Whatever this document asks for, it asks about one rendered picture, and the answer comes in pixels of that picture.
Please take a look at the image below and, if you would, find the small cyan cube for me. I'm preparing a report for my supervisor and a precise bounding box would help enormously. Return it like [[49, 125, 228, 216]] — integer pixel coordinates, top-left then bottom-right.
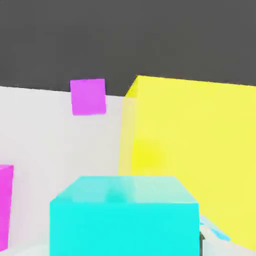
[[49, 175, 200, 256]]

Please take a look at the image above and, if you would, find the large yellow box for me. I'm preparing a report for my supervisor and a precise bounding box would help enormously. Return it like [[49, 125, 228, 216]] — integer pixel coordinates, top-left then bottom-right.
[[117, 74, 256, 252]]

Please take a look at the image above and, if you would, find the small purple cube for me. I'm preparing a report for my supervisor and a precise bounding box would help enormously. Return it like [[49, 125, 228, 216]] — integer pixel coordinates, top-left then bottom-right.
[[69, 78, 107, 116]]

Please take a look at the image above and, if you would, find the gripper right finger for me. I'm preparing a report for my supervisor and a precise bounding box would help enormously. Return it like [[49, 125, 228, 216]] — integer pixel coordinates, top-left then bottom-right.
[[199, 214, 256, 256]]

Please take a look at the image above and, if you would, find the small magenta cube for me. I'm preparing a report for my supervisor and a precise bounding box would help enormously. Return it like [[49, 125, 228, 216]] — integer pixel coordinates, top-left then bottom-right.
[[0, 164, 15, 251]]

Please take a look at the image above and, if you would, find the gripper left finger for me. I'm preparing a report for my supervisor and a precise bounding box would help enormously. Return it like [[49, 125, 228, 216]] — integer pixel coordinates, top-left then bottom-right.
[[11, 244, 51, 256]]

